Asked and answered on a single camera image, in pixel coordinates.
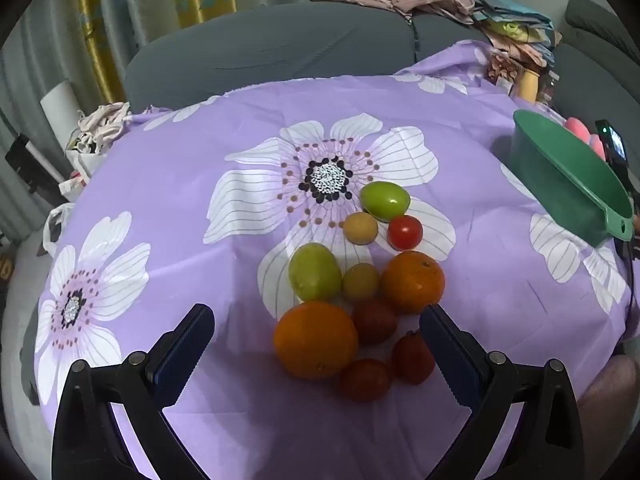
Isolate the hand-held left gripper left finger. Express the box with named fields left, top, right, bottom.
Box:
left=52, top=304, right=216, bottom=480

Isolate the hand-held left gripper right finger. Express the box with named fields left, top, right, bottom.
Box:
left=419, top=304, right=585, bottom=480

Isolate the red tomato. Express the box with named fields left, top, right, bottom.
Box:
left=341, top=358, right=393, bottom=402
left=387, top=215, right=424, bottom=251
left=351, top=299, right=399, bottom=346
left=391, top=331, right=436, bottom=385

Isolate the green plastic bowl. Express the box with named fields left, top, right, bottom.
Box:
left=511, top=109, right=636, bottom=248

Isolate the small orange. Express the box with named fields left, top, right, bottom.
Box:
left=380, top=251, right=446, bottom=315

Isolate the small yellow-green round fruit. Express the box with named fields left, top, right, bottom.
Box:
left=342, top=263, right=381, bottom=302

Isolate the large orange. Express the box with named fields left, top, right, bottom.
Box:
left=273, top=301, right=359, bottom=380

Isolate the small brown round fruit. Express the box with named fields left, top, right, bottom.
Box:
left=343, top=211, right=379, bottom=246

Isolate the large green fruit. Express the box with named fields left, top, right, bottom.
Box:
left=288, top=242, right=343, bottom=302

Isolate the green tomato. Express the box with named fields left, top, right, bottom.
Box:
left=361, top=181, right=412, bottom=221

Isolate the pink plush toy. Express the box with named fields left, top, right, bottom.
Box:
left=564, top=116, right=608, bottom=161

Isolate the yellow bottle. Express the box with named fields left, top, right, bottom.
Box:
left=517, top=67, right=541, bottom=103

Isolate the clear bag of snacks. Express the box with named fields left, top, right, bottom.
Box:
left=487, top=49, right=521, bottom=86

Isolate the stack of folded cloths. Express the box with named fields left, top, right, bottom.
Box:
left=472, top=0, right=563, bottom=68

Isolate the white plastic bag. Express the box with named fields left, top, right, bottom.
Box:
left=42, top=202, right=76, bottom=256

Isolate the purple floral tablecloth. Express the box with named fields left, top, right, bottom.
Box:
left=35, top=40, right=636, bottom=480

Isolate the white cloth bag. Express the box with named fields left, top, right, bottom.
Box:
left=65, top=102, right=131, bottom=186

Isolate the black stand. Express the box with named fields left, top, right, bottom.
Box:
left=5, top=132, right=66, bottom=196

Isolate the white paper roll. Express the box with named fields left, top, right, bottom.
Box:
left=40, top=79, right=83, bottom=181

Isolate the grey sofa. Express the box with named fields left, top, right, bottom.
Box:
left=122, top=0, right=640, bottom=126

